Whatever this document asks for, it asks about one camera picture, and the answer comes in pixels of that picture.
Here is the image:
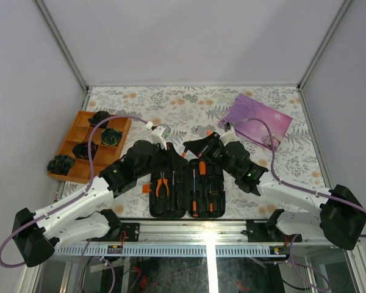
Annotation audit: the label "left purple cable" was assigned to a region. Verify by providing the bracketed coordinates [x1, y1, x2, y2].
[0, 115, 153, 293]

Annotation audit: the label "orange handled pliers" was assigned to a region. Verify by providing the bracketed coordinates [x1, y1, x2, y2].
[156, 171, 170, 199]

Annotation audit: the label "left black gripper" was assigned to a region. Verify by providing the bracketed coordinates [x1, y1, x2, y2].
[137, 142, 190, 180]

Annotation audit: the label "aluminium front rail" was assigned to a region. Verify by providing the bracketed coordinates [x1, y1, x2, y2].
[55, 220, 292, 258]

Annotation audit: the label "dark rolled band lower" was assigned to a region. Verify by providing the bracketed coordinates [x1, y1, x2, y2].
[72, 141, 99, 160]

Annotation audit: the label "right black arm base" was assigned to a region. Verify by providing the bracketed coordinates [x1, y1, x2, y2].
[246, 212, 286, 243]

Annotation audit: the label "black plastic tool case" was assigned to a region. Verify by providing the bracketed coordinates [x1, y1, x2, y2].
[143, 159, 226, 220]

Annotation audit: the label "orange handled screwdriver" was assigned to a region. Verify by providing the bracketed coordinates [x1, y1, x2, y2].
[199, 161, 206, 184]

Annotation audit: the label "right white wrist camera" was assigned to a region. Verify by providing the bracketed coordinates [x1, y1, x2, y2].
[220, 122, 237, 145]

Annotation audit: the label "dark rolled band outside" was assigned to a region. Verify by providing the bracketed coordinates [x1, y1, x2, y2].
[47, 154, 75, 175]

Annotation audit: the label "dark rolled band top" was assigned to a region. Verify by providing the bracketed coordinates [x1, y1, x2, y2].
[88, 110, 110, 127]

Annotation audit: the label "dark rolled band middle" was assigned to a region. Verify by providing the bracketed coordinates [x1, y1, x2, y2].
[101, 128, 122, 147]

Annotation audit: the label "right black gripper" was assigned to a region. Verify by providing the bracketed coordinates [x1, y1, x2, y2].
[184, 132, 239, 178]

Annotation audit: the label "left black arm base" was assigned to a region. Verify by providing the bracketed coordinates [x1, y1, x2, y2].
[107, 222, 140, 243]

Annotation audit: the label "purple printed pouch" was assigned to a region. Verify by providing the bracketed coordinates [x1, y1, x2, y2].
[218, 93, 292, 150]

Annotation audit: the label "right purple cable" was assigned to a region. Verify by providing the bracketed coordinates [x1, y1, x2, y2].
[225, 117, 366, 291]

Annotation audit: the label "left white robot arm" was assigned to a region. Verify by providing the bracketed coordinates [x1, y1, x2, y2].
[12, 140, 188, 267]

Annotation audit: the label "dark rolled band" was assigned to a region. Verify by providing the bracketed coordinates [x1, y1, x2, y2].
[88, 110, 110, 127]
[101, 128, 122, 147]
[72, 141, 99, 160]

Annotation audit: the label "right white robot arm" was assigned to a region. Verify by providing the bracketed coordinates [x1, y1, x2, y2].
[183, 132, 366, 250]

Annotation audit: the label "purple cable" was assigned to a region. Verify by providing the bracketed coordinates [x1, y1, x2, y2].
[225, 117, 366, 291]
[0, 115, 153, 293]

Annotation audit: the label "orange compartment tray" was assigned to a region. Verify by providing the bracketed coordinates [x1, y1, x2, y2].
[48, 111, 132, 184]

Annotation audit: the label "black handled screwdriver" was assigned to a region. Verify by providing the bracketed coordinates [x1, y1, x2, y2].
[192, 169, 199, 217]

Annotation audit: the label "orange black utility tool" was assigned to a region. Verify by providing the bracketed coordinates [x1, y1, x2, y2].
[208, 184, 214, 213]

